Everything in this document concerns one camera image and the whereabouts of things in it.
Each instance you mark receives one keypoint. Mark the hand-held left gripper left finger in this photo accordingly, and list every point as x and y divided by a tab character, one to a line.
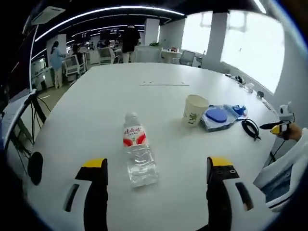
96	192

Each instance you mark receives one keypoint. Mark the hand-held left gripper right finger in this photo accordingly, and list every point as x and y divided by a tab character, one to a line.
217	192

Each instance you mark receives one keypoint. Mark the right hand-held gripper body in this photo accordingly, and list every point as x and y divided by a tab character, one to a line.
286	111

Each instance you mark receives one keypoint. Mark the clear bag with blue disc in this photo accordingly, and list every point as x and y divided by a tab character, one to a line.
216	120

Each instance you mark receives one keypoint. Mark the clear plastic water bottle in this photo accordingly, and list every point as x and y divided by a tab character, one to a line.
139	154

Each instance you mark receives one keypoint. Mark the white paper cup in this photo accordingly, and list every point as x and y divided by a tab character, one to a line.
195	110

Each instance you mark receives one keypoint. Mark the small devices on tabletop edge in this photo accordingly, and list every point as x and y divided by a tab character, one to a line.
245	84

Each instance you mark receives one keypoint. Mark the white tabletop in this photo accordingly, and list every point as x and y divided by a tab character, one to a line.
96	108

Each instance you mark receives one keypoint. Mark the person's right hand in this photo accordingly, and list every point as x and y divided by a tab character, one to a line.
292	133

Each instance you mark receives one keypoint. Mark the person's legs in jeans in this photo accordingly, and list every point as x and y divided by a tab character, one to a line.
279	183

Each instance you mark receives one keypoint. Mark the black oval table grommet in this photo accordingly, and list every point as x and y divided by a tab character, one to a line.
35	168

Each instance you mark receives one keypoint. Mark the grey office chair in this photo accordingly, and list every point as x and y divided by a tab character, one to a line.
187	57

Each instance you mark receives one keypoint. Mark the green potted plant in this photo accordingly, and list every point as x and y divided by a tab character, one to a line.
154	44

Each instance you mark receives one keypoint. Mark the ceiling air conditioner unit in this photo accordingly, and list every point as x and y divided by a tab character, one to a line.
48	14

